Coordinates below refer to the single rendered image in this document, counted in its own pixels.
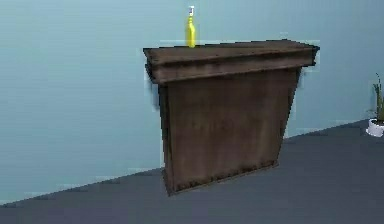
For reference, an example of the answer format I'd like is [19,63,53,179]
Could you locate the dark brown wooden cabinet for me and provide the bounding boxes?
[142,39,321,197]

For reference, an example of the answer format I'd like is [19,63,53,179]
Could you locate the yellow spray bottle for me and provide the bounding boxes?
[184,5,197,49]

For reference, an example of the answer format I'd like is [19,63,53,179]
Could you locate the green plant in white pot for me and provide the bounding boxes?
[365,72,384,138]

